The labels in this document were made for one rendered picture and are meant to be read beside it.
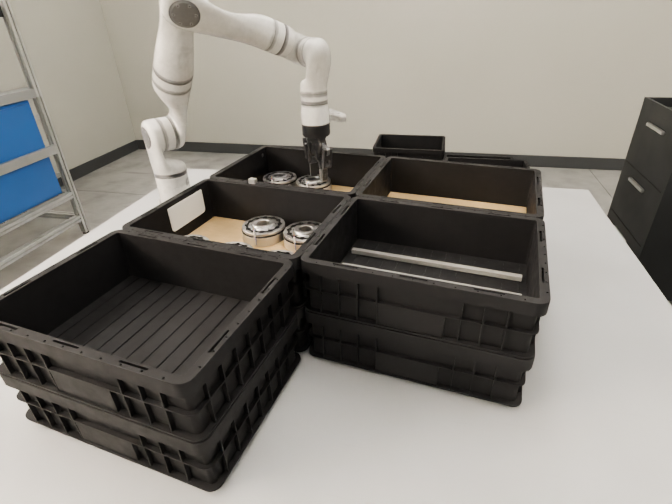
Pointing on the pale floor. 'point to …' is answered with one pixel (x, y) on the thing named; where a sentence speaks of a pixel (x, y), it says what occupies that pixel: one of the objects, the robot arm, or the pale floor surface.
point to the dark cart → (648, 193)
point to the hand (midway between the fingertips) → (318, 173)
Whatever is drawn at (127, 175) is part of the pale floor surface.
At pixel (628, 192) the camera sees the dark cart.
